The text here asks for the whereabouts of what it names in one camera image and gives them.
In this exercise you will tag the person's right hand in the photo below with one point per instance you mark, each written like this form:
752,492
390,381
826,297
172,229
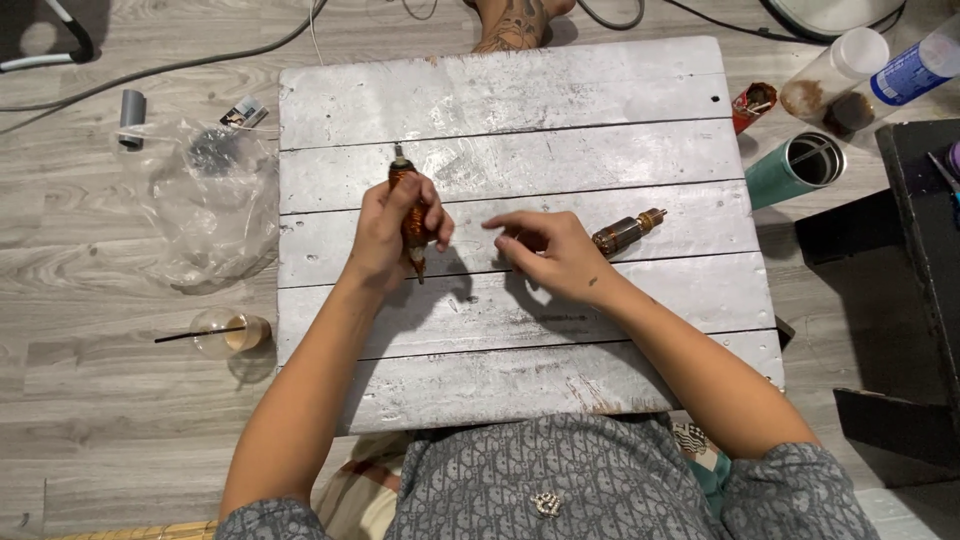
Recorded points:
570,259

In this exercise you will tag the person's left hand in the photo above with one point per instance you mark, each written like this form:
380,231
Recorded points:
379,232

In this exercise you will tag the person's left fingers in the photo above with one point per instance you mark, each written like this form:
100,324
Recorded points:
437,214

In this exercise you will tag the copper wound motor armature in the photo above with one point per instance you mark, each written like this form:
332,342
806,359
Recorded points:
413,223

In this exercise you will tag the brown motor armature brass end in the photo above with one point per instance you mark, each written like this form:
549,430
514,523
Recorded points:
621,233

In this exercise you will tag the small printed packet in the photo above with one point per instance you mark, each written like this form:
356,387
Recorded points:
244,112

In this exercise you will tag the clear plastic bag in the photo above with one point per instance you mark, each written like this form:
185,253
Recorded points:
214,217

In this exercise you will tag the clear plastic drink cup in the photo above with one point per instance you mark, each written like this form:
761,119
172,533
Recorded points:
232,334

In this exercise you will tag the black straw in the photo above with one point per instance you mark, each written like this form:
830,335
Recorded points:
195,334

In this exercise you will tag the beige cushion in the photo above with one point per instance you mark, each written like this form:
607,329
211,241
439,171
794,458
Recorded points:
360,495

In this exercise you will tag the grey patterned shirt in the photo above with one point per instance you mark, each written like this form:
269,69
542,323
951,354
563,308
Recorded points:
570,480

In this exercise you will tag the silver brooch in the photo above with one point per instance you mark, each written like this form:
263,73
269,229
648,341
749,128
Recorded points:
546,504

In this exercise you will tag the grey pipe piece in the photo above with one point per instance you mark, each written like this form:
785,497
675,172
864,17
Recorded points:
132,116

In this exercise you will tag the red crushed can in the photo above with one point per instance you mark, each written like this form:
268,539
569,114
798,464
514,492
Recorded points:
752,105

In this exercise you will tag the teal metal tumbler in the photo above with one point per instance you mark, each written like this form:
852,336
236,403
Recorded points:
784,176

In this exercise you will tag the teal patterned cloth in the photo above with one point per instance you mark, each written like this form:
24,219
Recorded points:
701,457

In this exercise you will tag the black white chair leg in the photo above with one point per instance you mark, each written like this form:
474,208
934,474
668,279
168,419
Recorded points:
64,52

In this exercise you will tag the clear bottle white cap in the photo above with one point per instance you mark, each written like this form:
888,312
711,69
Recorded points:
832,75

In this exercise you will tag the bamboo mat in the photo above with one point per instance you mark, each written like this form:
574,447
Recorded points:
142,532

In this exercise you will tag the white round appliance base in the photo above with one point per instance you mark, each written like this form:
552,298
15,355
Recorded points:
832,15

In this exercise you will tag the blue label bottle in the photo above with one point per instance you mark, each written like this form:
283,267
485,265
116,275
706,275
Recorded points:
900,75

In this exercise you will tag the black stool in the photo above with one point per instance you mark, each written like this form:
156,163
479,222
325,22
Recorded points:
915,300

